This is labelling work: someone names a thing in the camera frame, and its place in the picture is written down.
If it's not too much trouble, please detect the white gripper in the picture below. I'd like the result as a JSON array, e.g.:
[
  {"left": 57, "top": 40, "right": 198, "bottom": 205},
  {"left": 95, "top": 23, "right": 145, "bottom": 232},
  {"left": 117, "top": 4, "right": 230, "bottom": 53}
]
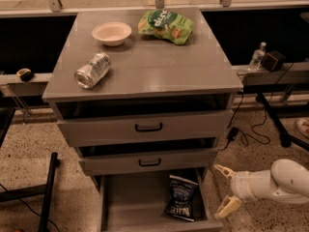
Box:
[{"left": 214, "top": 164, "right": 273, "bottom": 219}]

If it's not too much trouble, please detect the dark blue chip bag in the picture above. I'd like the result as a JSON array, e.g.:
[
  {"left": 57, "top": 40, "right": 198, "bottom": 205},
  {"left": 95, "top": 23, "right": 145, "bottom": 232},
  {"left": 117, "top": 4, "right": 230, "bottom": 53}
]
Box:
[{"left": 164, "top": 175, "right": 198, "bottom": 221}]

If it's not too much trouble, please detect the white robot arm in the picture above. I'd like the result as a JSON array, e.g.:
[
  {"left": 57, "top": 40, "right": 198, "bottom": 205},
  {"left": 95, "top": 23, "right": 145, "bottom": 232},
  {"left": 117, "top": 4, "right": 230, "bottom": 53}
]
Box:
[{"left": 214, "top": 159, "right": 309, "bottom": 218}]

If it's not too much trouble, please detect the grey middle drawer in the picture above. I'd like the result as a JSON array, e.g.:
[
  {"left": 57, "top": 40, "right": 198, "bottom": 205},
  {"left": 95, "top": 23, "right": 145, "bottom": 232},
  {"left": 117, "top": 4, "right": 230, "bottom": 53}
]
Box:
[{"left": 79, "top": 148, "right": 217, "bottom": 176}]

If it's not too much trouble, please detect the grey drawer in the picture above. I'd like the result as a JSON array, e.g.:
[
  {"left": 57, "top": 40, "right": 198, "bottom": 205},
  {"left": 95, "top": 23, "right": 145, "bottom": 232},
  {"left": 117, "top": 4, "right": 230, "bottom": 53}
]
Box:
[
  {"left": 58, "top": 109, "right": 233, "bottom": 147},
  {"left": 79, "top": 148, "right": 217, "bottom": 176},
  {"left": 96, "top": 168, "right": 223, "bottom": 232}
]

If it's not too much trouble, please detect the grey top drawer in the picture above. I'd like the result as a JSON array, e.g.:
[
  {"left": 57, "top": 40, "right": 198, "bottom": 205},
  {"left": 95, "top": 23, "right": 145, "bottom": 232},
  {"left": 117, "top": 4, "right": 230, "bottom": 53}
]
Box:
[{"left": 58, "top": 109, "right": 233, "bottom": 147}]

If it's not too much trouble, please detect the grey bottom drawer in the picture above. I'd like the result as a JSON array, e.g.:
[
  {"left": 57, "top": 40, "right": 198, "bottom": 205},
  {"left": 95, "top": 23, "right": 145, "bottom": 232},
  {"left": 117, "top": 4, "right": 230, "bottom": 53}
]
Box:
[{"left": 96, "top": 168, "right": 223, "bottom": 232}]

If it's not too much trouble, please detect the grey drawer cabinet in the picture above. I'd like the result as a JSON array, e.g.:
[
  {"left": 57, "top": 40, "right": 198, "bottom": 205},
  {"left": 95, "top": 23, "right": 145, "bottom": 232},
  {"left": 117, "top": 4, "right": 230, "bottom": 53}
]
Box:
[{"left": 42, "top": 7, "right": 244, "bottom": 191}]

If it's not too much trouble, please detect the green chip bag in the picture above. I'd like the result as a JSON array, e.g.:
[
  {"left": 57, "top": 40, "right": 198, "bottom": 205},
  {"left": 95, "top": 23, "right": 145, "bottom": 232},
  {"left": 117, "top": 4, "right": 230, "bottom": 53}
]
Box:
[{"left": 138, "top": 9, "right": 194, "bottom": 45}]

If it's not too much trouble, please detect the black power adapter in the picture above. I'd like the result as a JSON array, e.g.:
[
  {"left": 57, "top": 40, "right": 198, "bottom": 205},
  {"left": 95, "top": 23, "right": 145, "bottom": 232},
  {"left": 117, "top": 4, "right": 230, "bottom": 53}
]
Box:
[{"left": 227, "top": 127, "right": 239, "bottom": 142}]

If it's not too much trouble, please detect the black tripod leg right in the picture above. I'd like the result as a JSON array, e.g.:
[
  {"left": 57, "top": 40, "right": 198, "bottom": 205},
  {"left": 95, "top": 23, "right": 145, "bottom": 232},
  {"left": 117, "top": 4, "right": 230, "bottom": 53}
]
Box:
[{"left": 256, "top": 93, "right": 309, "bottom": 151}]

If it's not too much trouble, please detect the red white shoe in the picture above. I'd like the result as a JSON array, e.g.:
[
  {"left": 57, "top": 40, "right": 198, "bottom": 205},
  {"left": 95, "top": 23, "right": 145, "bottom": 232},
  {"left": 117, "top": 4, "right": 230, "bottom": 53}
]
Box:
[{"left": 296, "top": 119, "right": 309, "bottom": 138}]

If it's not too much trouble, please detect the clear water bottle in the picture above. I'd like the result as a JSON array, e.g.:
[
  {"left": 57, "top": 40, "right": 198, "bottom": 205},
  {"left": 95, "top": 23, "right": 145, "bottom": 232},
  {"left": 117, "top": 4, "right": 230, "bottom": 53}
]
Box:
[{"left": 248, "top": 42, "right": 267, "bottom": 72}]

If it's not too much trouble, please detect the small black box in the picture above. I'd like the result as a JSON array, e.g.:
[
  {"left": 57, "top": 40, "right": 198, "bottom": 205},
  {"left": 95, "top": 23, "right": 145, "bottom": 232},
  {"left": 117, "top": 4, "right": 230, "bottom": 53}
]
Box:
[{"left": 262, "top": 50, "right": 286, "bottom": 73}]

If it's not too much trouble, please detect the silver green soda can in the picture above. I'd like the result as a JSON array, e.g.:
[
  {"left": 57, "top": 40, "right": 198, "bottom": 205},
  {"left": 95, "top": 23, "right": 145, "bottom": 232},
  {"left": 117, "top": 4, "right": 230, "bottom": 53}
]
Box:
[{"left": 74, "top": 52, "right": 111, "bottom": 89}]

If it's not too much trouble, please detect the black stand leg left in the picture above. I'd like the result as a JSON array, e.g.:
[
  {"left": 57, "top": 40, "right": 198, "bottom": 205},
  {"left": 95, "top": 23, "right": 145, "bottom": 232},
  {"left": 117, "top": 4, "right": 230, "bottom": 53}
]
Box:
[{"left": 0, "top": 153, "right": 60, "bottom": 232}]

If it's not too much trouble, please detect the white bowl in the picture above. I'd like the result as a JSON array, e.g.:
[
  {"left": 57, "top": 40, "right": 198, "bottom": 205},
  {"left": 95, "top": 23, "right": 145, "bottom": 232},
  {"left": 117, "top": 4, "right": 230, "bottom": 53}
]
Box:
[{"left": 92, "top": 22, "right": 132, "bottom": 46}]

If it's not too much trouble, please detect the yellow black tape measure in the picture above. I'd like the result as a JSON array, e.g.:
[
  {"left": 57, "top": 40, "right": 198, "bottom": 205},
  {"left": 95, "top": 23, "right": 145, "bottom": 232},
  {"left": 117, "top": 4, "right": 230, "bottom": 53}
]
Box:
[{"left": 16, "top": 68, "right": 34, "bottom": 81}]

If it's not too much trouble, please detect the black cable on floor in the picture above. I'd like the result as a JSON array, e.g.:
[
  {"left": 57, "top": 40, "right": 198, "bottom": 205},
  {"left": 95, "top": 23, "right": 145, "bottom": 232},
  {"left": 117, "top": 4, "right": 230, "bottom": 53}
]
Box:
[{"left": 218, "top": 61, "right": 295, "bottom": 152}]

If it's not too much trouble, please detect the black middle drawer handle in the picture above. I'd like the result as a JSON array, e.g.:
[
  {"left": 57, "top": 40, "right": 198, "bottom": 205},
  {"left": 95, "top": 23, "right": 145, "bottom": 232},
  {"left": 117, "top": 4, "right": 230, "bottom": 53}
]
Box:
[{"left": 138, "top": 158, "right": 161, "bottom": 167}]

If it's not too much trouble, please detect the black drawer handle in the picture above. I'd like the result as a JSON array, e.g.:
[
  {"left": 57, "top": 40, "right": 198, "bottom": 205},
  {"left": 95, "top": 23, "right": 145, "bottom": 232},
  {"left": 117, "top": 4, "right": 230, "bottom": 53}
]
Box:
[
  {"left": 134, "top": 123, "right": 163, "bottom": 132},
  {"left": 138, "top": 158, "right": 161, "bottom": 167}
]

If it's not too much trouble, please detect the black top drawer handle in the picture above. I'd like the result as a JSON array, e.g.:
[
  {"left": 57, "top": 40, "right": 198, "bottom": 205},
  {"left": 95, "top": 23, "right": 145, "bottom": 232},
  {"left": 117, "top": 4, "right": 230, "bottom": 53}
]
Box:
[{"left": 134, "top": 123, "right": 163, "bottom": 132}]

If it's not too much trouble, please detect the thin black cable left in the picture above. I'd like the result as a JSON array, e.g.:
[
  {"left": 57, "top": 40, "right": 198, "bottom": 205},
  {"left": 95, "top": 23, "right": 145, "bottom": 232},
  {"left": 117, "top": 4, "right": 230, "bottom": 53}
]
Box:
[{"left": 0, "top": 182, "right": 62, "bottom": 232}]

